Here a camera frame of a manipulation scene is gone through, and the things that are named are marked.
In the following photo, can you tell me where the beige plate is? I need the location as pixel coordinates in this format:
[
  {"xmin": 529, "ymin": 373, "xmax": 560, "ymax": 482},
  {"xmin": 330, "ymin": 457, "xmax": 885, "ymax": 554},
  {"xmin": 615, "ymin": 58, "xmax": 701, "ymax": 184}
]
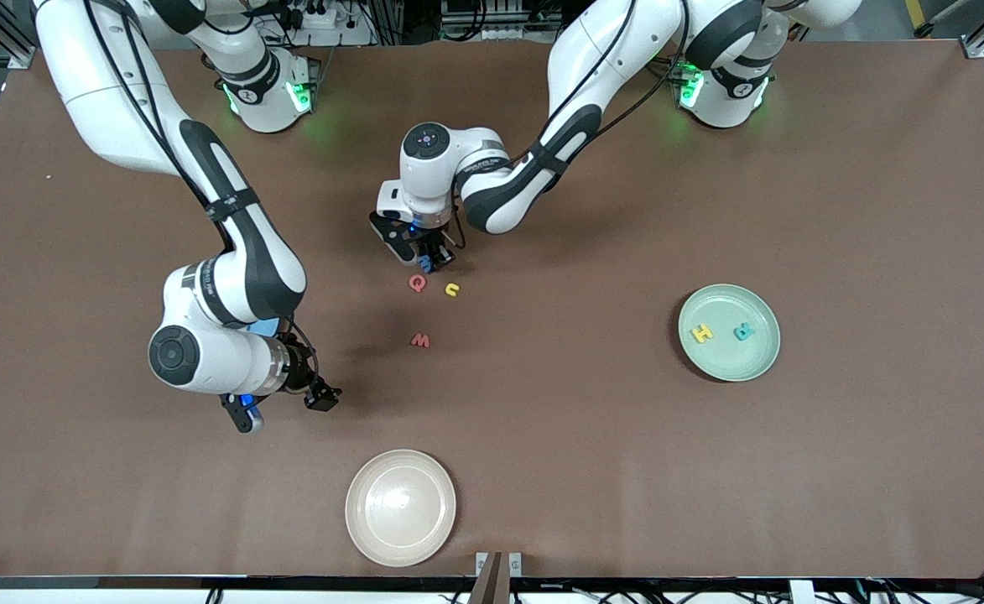
[{"xmin": 345, "ymin": 449, "xmax": 457, "ymax": 568}]

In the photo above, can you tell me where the grey electronics box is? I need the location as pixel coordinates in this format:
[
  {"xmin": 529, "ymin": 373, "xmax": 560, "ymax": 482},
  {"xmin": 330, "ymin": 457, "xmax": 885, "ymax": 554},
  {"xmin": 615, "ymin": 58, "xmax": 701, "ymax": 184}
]
[{"xmin": 440, "ymin": 0, "xmax": 568, "ymax": 43}]

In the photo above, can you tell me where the green plate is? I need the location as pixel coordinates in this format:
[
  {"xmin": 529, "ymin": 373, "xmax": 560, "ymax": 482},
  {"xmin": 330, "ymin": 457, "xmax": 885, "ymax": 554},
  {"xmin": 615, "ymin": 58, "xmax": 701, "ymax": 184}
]
[{"xmin": 678, "ymin": 284, "xmax": 782, "ymax": 383}]

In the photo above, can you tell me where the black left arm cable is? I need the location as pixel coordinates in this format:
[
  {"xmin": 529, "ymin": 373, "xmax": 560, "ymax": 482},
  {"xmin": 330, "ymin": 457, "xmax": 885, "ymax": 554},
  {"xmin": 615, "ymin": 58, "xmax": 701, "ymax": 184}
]
[{"xmin": 454, "ymin": 0, "xmax": 694, "ymax": 248}]

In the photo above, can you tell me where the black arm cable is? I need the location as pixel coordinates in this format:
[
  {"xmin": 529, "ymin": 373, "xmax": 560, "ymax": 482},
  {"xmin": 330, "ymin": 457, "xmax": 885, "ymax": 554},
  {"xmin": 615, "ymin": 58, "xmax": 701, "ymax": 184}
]
[
  {"xmin": 454, "ymin": 0, "xmax": 694, "ymax": 248},
  {"xmin": 81, "ymin": 0, "xmax": 320, "ymax": 378}
]

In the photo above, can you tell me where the white left camera mount block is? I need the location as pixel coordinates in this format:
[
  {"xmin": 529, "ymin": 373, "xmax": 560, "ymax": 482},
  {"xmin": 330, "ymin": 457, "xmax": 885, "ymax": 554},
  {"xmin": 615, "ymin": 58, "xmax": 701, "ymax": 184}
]
[{"xmin": 375, "ymin": 179, "xmax": 415, "ymax": 225}]

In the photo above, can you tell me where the brown stand post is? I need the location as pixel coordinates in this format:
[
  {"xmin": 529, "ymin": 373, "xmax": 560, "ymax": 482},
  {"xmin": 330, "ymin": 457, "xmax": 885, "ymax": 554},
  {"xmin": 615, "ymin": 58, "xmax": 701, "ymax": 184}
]
[{"xmin": 468, "ymin": 551, "xmax": 505, "ymax": 604}]

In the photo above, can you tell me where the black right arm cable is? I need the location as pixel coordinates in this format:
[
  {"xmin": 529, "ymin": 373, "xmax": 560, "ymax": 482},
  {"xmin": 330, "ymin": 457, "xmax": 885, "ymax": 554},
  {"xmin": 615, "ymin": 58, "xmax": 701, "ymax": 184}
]
[{"xmin": 81, "ymin": 0, "xmax": 320, "ymax": 378}]

